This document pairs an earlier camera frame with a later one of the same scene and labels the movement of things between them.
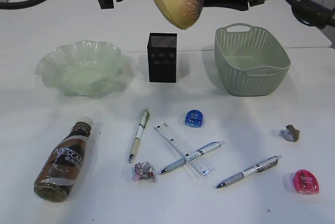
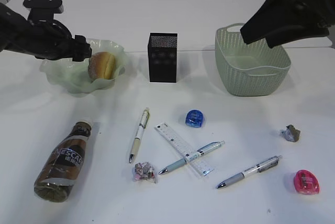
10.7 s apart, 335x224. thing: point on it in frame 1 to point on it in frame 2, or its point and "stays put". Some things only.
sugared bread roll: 181,11 to 101,65
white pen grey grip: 259,167 stays put
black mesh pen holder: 162,55 stays put
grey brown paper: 290,133 stays put
